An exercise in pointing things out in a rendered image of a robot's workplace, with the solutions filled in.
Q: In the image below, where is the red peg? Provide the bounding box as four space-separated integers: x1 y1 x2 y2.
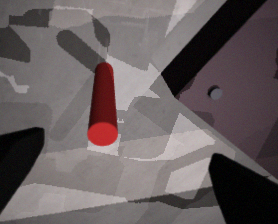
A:
87 62 118 146

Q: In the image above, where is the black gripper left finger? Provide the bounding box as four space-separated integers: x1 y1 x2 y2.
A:
0 127 45 213

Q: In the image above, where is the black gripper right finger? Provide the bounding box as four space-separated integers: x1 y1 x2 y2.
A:
208 153 278 224

